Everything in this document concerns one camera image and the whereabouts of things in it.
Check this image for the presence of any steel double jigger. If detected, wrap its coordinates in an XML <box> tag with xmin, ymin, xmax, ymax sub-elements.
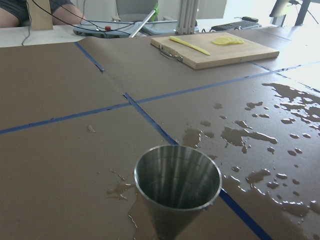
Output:
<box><xmin>134</xmin><ymin>145</ymin><xmax>222</xmax><ymax>240</ymax></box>

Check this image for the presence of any yellow plastic knife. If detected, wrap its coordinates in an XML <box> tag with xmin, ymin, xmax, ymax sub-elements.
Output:
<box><xmin>168</xmin><ymin>36</ymin><xmax>211</xmax><ymax>56</ymax></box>

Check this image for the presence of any blue teach pendant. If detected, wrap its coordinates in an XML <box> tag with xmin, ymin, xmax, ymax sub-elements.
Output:
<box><xmin>140</xmin><ymin>20</ymin><xmax>178</xmax><ymax>36</ymax></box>
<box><xmin>73</xmin><ymin>20</ymin><xmax>138</xmax><ymax>39</ymax></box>

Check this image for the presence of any bamboo cutting board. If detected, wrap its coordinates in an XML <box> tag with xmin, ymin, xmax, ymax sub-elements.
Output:
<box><xmin>150</xmin><ymin>32</ymin><xmax>279</xmax><ymax>70</ymax></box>

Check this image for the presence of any black keyboard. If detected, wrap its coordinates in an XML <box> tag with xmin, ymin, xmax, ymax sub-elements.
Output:
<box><xmin>210</xmin><ymin>20</ymin><xmax>262</xmax><ymax>32</ymax></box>

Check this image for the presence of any person in green shirt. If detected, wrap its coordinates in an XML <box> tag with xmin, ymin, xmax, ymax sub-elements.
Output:
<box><xmin>0</xmin><ymin>0</ymin><xmax>86</xmax><ymax>28</ymax></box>

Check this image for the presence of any aluminium frame post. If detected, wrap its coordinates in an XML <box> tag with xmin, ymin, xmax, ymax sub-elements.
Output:
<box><xmin>175</xmin><ymin>0</ymin><xmax>199</xmax><ymax>36</ymax></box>

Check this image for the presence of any wooden post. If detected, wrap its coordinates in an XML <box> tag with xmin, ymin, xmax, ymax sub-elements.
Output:
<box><xmin>26</xmin><ymin>0</ymin><xmax>53</xmax><ymax>31</ymax></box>

